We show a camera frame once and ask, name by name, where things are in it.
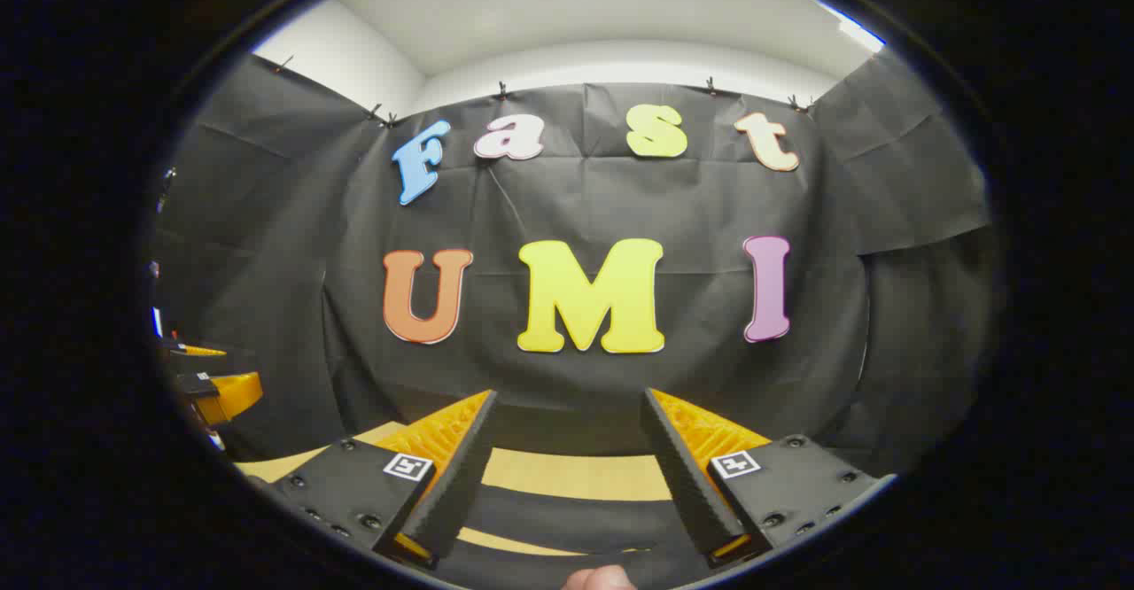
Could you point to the row of black cloth clips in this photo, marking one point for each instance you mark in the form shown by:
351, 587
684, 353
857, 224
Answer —
501, 90

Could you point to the rectangular ceiling light panel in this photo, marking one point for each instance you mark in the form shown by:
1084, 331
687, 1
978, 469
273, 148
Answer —
859, 34

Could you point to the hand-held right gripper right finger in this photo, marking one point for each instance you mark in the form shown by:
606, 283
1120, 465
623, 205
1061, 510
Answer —
687, 492

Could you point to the black backdrop cloth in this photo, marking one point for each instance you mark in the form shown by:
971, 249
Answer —
576, 200

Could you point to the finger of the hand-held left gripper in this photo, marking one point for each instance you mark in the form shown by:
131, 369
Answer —
232, 395
199, 351

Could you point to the dark blue jeans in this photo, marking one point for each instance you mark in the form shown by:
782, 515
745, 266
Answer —
576, 519

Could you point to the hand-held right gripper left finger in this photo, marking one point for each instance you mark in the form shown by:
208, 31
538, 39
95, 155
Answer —
456, 492

